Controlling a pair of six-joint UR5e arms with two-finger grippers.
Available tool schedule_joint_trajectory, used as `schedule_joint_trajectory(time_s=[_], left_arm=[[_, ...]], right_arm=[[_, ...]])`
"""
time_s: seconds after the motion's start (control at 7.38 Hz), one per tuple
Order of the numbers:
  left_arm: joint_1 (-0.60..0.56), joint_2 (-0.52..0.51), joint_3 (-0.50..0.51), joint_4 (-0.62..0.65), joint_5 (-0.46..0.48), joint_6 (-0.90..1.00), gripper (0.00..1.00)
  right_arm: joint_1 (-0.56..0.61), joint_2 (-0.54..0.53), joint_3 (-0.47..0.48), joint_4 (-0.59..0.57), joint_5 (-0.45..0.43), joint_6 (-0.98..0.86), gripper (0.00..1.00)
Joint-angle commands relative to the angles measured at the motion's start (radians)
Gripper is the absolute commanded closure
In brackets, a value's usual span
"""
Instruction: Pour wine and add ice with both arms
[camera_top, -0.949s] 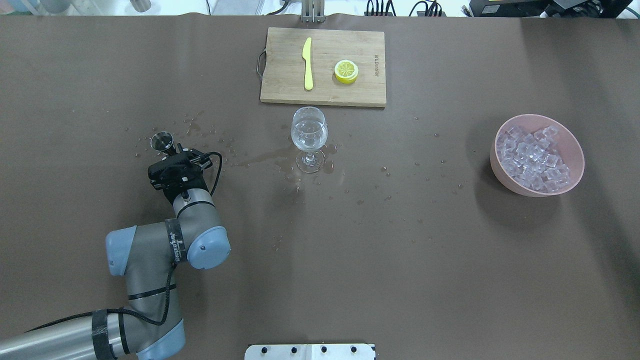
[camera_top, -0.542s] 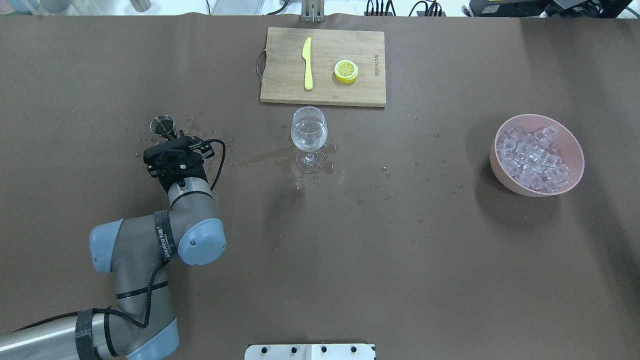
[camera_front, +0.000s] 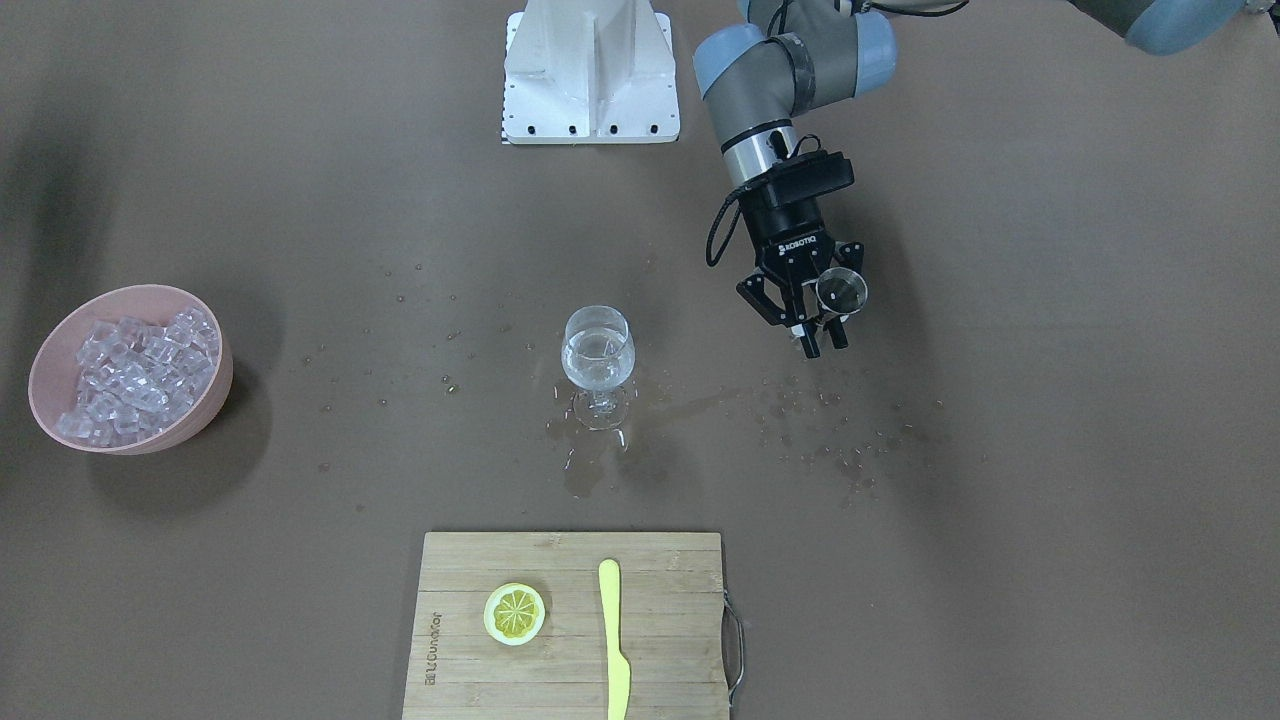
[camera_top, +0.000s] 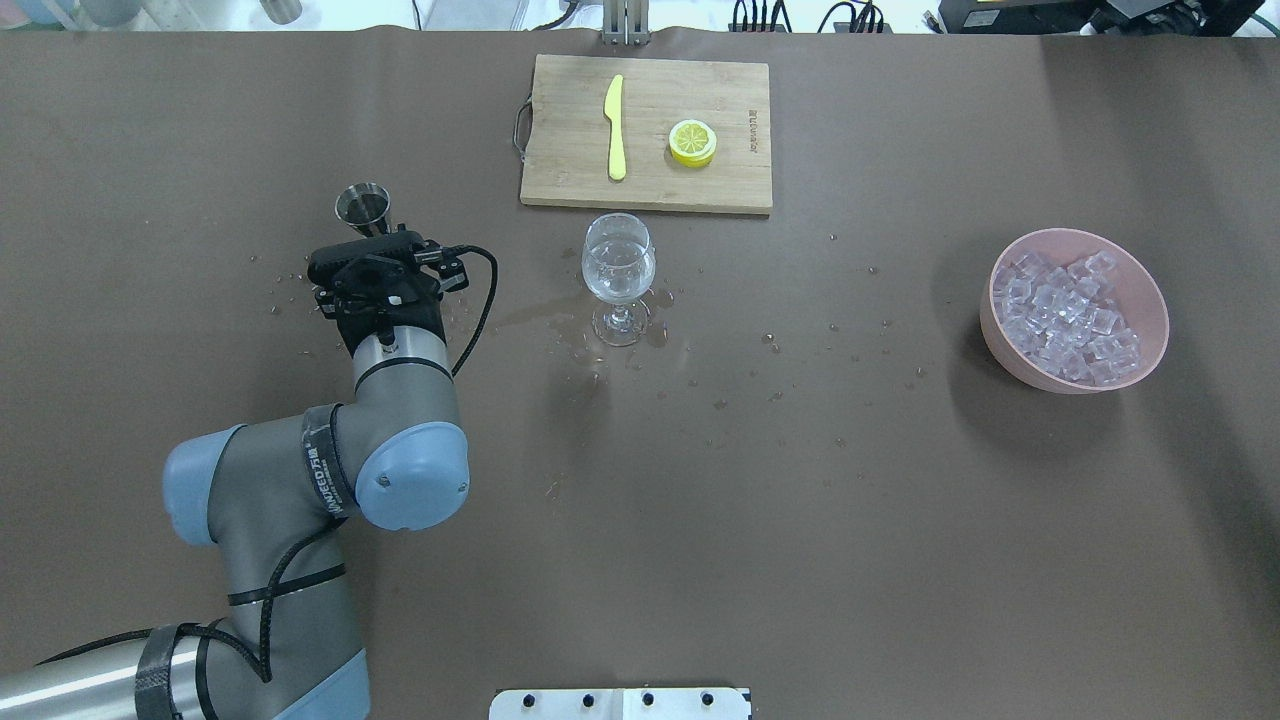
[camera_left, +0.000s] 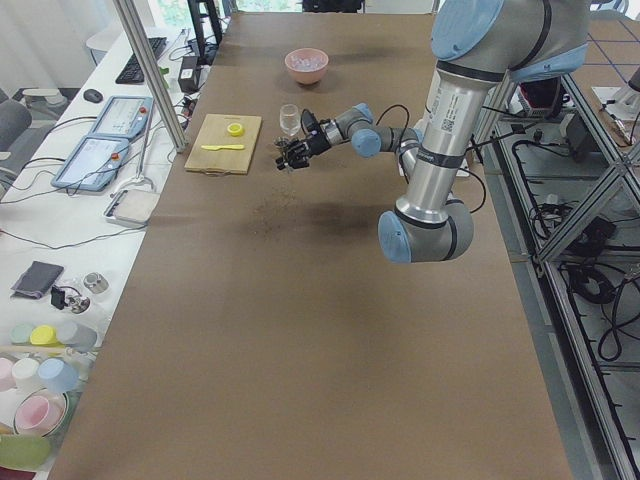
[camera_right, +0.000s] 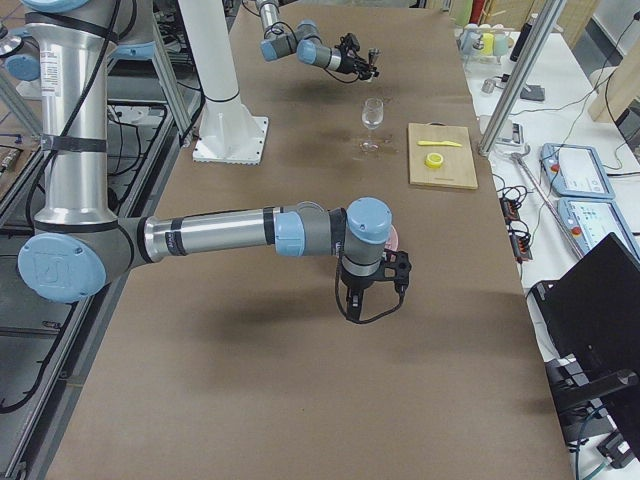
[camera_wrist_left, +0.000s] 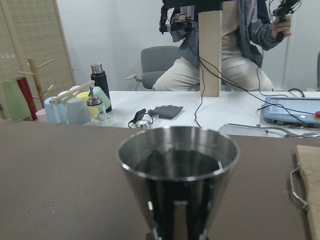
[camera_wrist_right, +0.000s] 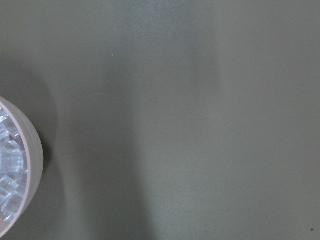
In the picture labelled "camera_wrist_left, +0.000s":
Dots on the steel measuring jigger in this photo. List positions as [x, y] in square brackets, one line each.
[178, 175]

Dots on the grey folded cloth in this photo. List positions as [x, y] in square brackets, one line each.
[165, 111]

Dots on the mint green cup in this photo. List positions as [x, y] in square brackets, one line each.
[97, 91]

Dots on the grey office chair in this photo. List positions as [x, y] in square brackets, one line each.
[155, 61]

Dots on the glass oil dispenser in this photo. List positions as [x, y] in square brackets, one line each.
[100, 119]

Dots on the yellow cup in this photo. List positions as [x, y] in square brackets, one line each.
[86, 98]

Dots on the metal tray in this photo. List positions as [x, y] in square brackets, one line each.
[243, 130]

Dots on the black thermos bottle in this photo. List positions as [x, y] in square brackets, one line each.
[99, 76]

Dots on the grey blue cup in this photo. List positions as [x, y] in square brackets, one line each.
[77, 112]

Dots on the light blue cup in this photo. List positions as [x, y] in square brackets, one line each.
[56, 112]

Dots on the light wooden plank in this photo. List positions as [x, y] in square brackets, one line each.
[210, 49]

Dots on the seated person operator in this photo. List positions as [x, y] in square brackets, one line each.
[245, 26]

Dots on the wooden cup tree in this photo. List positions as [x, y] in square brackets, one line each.
[34, 72]

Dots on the red cup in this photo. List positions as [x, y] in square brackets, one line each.
[25, 89]

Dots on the blue teach pendant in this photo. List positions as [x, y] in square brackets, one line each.
[300, 111]

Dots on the bamboo cutting board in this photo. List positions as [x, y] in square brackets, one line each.
[308, 166]

